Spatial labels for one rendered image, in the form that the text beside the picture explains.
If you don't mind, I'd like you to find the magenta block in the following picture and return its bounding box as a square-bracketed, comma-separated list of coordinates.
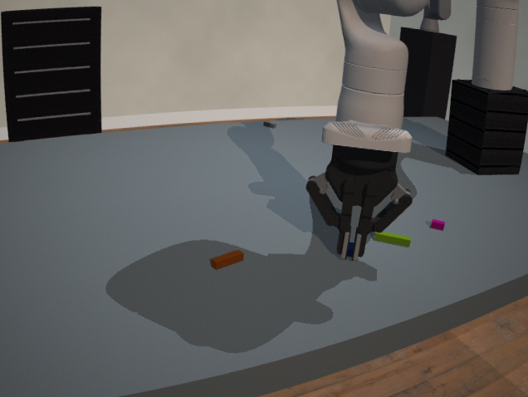
[431, 219, 445, 230]

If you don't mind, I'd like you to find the orange rod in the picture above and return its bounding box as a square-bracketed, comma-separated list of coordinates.
[211, 250, 244, 270]

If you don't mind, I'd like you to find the lime green rod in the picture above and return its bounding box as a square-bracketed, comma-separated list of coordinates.
[374, 232, 411, 247]

